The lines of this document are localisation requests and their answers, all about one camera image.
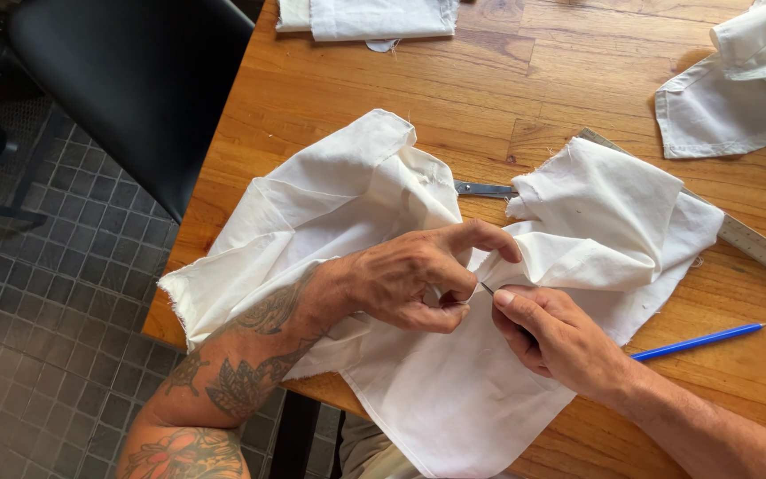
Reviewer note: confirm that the khaki trousers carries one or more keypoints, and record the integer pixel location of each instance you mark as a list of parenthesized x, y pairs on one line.
[(370, 452)]

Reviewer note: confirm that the hemmed white cloth piece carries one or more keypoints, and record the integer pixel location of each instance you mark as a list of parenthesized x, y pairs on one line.
[(709, 120)]

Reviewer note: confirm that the black chair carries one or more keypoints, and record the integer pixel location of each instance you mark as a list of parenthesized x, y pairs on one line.
[(137, 86)]

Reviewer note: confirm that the folded white cloth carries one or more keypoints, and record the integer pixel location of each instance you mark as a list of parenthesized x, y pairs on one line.
[(370, 16)]

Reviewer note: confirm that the black table leg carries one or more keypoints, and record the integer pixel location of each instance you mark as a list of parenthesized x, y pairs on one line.
[(293, 436)]

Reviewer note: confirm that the crumpled white cloth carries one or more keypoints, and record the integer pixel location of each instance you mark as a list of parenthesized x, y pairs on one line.
[(762, 40)]

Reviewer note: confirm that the long metal ruler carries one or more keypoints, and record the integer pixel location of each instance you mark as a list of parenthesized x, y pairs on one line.
[(755, 243)]

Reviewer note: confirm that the black seam ripper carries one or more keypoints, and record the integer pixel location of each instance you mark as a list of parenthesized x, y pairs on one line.
[(486, 287)]

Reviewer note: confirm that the person's right hand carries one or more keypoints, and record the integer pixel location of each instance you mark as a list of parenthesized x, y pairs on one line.
[(569, 339)]

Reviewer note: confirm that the large cream cloth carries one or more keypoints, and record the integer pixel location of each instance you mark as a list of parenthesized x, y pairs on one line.
[(356, 193)]

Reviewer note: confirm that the metal scissors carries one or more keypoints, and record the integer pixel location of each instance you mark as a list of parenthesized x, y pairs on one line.
[(483, 189)]

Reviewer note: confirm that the blue pen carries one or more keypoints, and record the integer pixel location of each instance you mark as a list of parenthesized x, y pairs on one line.
[(695, 342)]

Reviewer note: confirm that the person's left hand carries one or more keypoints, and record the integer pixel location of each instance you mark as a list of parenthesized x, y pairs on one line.
[(396, 273)]

